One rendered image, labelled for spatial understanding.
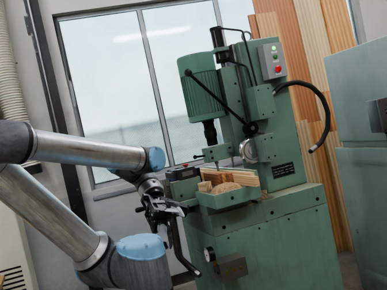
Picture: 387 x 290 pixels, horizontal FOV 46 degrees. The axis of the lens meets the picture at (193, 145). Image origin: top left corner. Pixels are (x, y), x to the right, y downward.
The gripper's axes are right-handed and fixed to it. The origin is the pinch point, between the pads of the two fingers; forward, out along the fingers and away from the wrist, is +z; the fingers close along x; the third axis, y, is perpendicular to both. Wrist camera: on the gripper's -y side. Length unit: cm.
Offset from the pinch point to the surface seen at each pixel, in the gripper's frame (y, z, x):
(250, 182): -37.2, -17.1, 9.1
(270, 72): -58, -57, 42
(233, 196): -32.1, -17.2, 1.6
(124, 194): -53, -143, -102
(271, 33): -151, -180, 27
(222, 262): -30.2, -5.0, -22.8
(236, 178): -39.6, -27.9, 2.7
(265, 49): -55, -63, 49
